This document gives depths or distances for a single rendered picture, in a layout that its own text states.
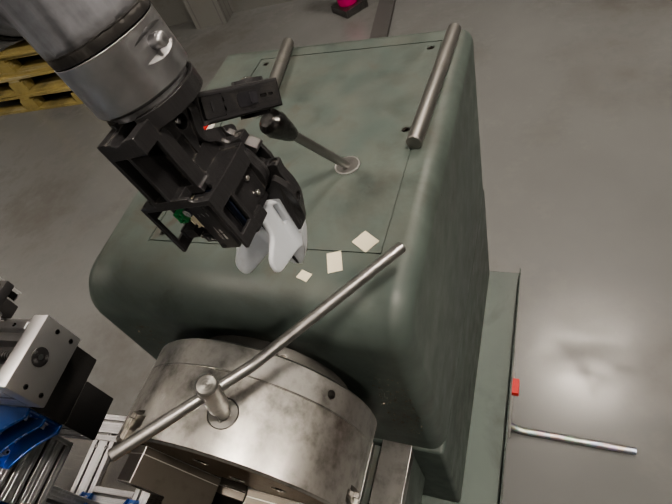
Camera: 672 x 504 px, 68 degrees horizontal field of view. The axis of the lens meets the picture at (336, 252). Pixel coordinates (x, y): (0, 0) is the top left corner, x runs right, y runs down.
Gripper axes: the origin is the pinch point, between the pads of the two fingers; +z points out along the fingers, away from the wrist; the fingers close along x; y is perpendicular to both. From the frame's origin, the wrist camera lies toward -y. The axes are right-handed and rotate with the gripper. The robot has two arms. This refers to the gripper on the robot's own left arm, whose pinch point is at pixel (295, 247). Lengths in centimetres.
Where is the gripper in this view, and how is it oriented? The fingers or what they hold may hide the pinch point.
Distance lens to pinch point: 49.1
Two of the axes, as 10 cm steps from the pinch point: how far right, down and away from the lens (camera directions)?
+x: 8.6, -0.5, -5.0
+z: 4.2, 6.2, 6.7
